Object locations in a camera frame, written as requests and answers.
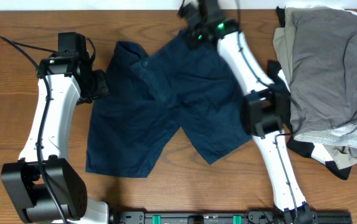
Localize navy blue shorts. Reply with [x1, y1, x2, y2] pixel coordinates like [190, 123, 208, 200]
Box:
[85, 33, 250, 178]

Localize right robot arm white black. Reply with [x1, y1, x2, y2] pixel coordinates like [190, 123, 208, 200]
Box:
[178, 1, 317, 224]

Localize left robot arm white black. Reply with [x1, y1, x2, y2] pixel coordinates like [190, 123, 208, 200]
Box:
[1, 57, 110, 223]

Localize grey garment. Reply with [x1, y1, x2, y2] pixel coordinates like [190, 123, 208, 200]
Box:
[290, 8, 357, 134]

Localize black white garment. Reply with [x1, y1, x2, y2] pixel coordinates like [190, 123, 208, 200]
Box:
[267, 60, 351, 180]

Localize white dotted garment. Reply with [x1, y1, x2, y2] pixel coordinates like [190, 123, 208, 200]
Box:
[294, 122, 357, 149]

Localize black mounting rail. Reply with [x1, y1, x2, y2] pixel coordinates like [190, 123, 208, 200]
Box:
[109, 210, 353, 224]

